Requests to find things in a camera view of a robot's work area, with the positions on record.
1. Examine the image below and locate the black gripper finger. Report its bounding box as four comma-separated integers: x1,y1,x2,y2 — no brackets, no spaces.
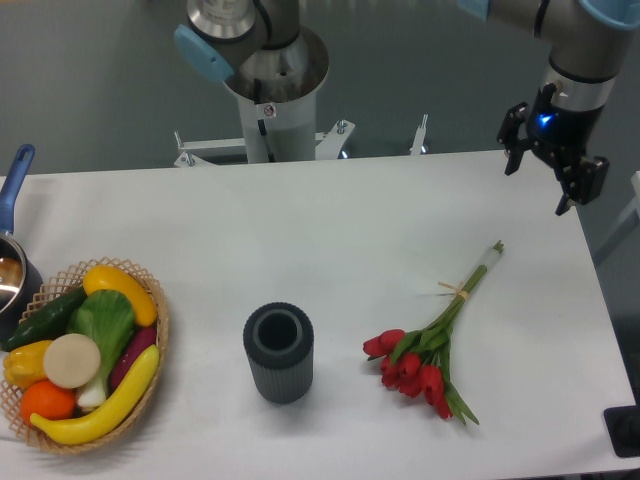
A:
497,102,531,176
554,156,610,216

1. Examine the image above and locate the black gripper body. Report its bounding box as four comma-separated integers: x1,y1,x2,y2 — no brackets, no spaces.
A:
526,84,603,171

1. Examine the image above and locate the red tulip bouquet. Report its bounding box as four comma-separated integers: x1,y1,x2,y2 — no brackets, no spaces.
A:
362,241,505,424

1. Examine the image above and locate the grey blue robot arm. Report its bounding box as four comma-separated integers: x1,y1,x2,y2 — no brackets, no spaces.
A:
174,1,639,214

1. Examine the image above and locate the black device at edge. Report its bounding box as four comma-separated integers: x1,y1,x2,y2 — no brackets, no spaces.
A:
603,405,639,458

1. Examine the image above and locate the dark grey ribbed vase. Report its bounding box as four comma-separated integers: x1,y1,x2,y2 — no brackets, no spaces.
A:
243,302,315,405

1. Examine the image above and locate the purple eggplant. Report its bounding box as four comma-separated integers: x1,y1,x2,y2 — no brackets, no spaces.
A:
109,326,156,392

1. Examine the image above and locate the yellow squash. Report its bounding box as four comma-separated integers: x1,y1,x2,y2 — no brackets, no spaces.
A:
82,265,158,327

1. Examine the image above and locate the green bok choy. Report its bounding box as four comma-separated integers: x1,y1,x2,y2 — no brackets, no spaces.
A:
66,290,135,412

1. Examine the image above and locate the woven wicker basket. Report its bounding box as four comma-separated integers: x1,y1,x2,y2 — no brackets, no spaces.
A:
1,257,169,455

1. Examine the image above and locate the green cucumber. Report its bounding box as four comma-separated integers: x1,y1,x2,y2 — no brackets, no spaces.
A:
1,287,87,352

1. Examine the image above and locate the beige round disc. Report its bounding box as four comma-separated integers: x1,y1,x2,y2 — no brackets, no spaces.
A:
43,334,101,389

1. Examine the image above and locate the yellow banana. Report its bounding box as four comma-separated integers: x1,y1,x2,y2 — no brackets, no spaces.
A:
30,345,160,446

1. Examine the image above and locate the orange fruit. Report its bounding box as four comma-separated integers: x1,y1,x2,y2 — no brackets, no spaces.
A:
20,380,76,425

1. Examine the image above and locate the yellow bell pepper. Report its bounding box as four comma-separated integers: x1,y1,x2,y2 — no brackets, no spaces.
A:
3,340,53,390

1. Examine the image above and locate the white frame at right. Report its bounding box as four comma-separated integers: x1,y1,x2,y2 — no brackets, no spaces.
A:
592,171,639,268

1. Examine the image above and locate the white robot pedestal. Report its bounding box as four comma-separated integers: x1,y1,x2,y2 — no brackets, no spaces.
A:
172,24,431,169

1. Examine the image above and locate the blue handled saucepan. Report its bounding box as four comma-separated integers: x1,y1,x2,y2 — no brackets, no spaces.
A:
1,144,42,341

